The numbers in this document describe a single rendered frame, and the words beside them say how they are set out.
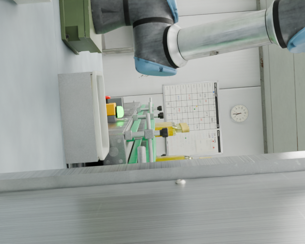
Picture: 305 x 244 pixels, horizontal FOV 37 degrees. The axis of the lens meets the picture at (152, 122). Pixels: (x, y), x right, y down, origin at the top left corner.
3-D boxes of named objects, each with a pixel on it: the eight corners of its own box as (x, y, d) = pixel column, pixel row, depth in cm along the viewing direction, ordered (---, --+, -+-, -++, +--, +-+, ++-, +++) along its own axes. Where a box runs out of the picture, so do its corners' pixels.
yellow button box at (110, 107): (96, 123, 169) (115, 122, 169) (94, 103, 169) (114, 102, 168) (98, 121, 176) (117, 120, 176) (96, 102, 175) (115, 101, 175)
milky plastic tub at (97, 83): (68, 164, 110) (103, 161, 110) (59, 73, 108) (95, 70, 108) (79, 153, 128) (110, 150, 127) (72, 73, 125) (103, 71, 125)
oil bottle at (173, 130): (141, 138, 258) (190, 134, 258) (140, 128, 257) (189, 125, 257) (141, 137, 263) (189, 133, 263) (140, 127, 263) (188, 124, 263)
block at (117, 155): (102, 168, 129) (127, 167, 129) (99, 136, 128) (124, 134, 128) (104, 166, 133) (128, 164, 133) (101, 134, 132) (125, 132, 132)
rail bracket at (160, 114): (131, 121, 188) (163, 118, 188) (130, 103, 187) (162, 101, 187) (132, 120, 192) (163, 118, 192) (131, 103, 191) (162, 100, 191)
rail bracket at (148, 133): (127, 173, 129) (171, 170, 129) (122, 115, 128) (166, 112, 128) (128, 171, 132) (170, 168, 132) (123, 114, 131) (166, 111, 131)
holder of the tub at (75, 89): (68, 185, 111) (99, 183, 111) (57, 74, 108) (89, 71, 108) (79, 171, 128) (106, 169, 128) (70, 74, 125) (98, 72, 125)
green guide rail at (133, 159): (128, 166, 134) (155, 164, 134) (128, 163, 134) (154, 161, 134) (143, 116, 308) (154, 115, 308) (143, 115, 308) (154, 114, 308)
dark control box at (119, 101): (104, 117, 197) (123, 115, 197) (102, 99, 196) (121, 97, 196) (106, 115, 205) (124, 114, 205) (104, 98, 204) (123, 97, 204)
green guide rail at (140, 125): (126, 142, 133) (153, 140, 133) (126, 138, 133) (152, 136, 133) (142, 105, 307) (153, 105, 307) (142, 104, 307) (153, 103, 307)
